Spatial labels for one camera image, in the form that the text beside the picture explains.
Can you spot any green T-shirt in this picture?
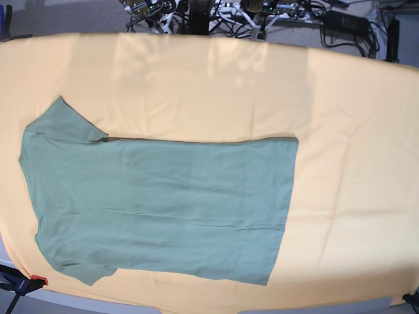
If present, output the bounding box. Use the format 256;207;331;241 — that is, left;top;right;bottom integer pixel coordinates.
19;99;299;285

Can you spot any white power strip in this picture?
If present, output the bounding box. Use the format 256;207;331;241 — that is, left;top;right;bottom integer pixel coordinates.
211;1;315;26

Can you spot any yellow table cloth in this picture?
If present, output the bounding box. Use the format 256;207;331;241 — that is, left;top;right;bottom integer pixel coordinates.
1;33;418;313

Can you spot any black power adapter brick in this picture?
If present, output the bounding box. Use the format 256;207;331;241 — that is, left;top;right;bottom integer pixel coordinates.
323;10;370;35

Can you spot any blue red bar clamp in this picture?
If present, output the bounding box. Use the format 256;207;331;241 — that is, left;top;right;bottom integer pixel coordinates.
1;265;48;314

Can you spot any black clamp right corner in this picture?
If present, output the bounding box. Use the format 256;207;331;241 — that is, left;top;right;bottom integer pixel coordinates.
402;291;419;307

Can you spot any black stand post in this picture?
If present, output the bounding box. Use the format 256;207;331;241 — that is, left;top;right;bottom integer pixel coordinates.
186;0;213;35

